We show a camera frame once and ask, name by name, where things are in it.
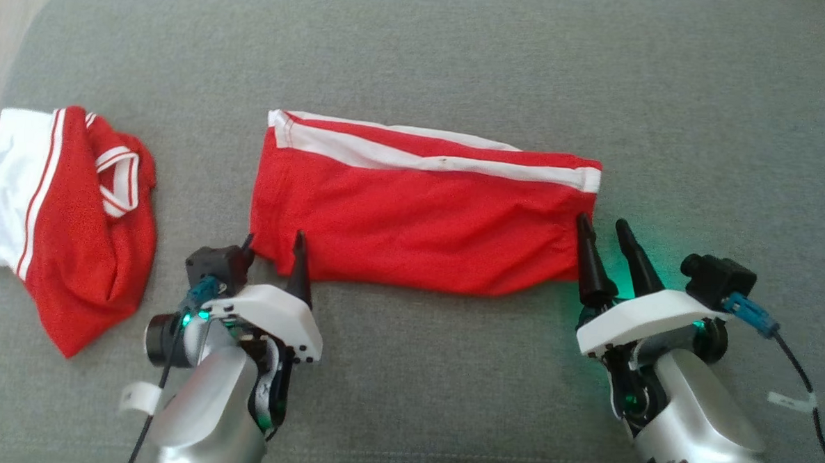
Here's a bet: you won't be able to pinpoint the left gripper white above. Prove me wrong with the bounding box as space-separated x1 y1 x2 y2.
195 226 328 437

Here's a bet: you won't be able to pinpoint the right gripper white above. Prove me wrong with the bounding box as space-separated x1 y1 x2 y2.
568 212 716 426

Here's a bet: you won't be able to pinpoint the red white-striped shorts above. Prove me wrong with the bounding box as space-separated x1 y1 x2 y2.
246 108 604 302

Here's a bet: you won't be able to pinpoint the red white Bulls jersey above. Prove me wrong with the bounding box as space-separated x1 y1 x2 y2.
0 102 163 364

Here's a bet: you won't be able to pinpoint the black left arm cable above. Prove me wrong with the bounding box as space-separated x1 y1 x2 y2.
124 275 223 463

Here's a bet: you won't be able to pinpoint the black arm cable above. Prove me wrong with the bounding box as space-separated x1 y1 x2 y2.
716 293 825 463
124 275 223 463

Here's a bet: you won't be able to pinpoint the white cable label tag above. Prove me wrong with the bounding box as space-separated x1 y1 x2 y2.
767 391 818 415
119 380 163 416

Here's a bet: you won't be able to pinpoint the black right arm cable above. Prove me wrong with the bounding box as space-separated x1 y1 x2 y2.
716 293 825 463

